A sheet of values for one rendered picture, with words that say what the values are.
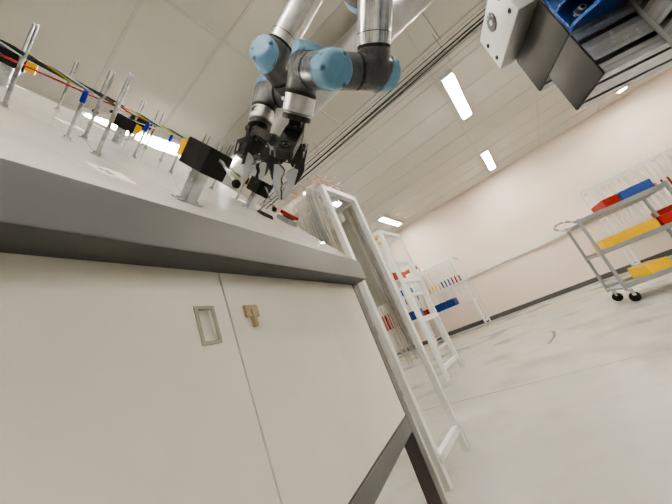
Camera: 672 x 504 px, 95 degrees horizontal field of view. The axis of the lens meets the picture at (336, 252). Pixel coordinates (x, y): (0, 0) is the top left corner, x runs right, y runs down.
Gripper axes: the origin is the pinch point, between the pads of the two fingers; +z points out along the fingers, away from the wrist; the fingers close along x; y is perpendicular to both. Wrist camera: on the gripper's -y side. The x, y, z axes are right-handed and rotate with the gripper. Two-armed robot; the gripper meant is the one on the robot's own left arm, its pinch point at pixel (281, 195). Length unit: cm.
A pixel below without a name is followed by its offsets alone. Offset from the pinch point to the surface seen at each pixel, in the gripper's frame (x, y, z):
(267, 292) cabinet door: -6.0, -30.4, 11.3
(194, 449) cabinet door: -6, -58, 15
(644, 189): -327, 263, -40
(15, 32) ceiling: 220, 153, -30
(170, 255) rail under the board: 4.0, -45.5, 0.4
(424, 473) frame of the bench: -54, -23, 58
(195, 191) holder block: 8.6, -30.1, -4.0
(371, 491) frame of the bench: -33, -43, 39
